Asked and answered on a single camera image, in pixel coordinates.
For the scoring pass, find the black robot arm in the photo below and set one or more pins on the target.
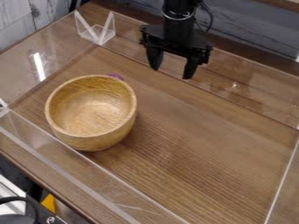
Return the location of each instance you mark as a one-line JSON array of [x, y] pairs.
[[179, 16]]

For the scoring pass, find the black device with yellow label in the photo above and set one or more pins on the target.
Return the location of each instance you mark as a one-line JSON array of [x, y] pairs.
[[47, 217]]

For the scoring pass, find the clear acrylic corner bracket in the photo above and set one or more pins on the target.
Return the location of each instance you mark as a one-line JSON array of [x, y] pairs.
[[99, 34]]

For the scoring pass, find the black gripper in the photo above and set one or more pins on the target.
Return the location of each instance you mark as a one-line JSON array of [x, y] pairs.
[[188, 45]]

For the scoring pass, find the clear acrylic tray walls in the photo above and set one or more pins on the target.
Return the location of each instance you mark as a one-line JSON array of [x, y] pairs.
[[211, 155]]

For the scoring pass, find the brown wooden bowl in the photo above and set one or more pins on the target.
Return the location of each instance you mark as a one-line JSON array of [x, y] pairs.
[[91, 111]]

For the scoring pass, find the purple eggplant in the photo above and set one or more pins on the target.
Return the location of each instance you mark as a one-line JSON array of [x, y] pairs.
[[116, 76]]

